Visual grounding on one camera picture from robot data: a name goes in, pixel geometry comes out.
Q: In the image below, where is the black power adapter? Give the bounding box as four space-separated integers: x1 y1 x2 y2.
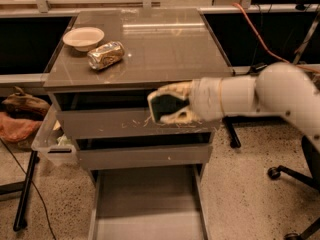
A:
250 63 267 74

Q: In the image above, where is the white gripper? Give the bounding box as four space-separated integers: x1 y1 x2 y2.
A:
157 78 223 124

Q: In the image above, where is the black office chair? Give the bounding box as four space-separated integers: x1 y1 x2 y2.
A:
267 136 320 240

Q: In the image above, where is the black table leg left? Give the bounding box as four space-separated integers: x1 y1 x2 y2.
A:
13 151 39 232

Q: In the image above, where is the crushed soda can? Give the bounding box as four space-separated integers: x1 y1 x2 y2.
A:
87 41 125 70

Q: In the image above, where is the grey top drawer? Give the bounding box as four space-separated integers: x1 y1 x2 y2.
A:
56 108 218 139

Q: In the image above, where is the white bowl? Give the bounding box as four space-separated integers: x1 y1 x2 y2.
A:
63 27 104 52

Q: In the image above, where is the black floor cable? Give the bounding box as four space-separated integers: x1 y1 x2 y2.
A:
0 137 58 240

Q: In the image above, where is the grey middle drawer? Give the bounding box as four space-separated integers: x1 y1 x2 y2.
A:
77 144 212 170

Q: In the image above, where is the green yellow sponge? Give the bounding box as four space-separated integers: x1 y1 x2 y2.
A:
147 91 189 123

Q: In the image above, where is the orange cable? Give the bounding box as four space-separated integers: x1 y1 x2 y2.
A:
233 2 320 74

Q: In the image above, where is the orange cloth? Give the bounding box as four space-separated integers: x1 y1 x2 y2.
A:
0 112 42 143

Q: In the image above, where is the grey open bottom drawer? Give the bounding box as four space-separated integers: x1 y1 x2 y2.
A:
88 165 211 240

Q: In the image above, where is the black table leg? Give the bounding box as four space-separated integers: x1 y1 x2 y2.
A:
223 117 241 148
13 151 39 232

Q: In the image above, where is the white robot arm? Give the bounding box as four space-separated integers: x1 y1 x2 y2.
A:
157 63 320 145

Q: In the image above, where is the brown bag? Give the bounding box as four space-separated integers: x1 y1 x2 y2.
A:
2 86 50 118

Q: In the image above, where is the black table leg right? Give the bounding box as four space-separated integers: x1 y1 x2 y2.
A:
223 117 241 148

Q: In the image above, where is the grey drawer cabinet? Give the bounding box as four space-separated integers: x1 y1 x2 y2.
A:
43 7 234 172

